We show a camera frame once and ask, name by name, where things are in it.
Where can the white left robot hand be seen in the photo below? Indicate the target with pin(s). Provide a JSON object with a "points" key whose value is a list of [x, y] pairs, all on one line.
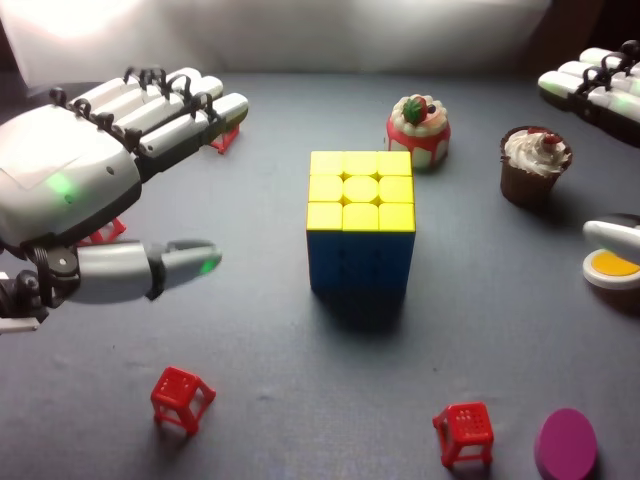
{"points": [[60, 150]]}

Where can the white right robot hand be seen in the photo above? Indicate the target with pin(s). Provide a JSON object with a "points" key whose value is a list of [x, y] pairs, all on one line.
{"points": [[605, 90]]}

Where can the Rubik's cube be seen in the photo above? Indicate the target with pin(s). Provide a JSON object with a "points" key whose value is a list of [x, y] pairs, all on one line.
{"points": [[362, 200]]}

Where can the red toy stool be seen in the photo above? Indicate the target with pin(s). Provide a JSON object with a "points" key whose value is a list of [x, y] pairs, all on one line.
{"points": [[224, 142], [467, 422], [112, 231], [175, 390]]}

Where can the toy chocolate cupcake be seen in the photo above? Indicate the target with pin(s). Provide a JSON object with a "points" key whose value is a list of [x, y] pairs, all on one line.
{"points": [[532, 175]]}

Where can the white disc with yellow top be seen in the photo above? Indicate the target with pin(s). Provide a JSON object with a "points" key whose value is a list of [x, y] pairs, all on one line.
{"points": [[612, 267]]}

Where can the toy strawberry cake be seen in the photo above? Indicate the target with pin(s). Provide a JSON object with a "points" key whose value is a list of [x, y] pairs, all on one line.
{"points": [[420, 130]]}

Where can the white backdrop sheet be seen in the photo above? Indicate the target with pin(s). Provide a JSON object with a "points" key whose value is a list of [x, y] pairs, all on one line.
{"points": [[300, 30]]}

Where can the grey table cloth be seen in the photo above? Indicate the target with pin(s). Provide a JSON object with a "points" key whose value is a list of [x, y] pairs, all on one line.
{"points": [[310, 375]]}

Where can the magenta round disc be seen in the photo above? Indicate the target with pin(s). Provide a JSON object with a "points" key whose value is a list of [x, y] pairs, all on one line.
{"points": [[567, 445]]}

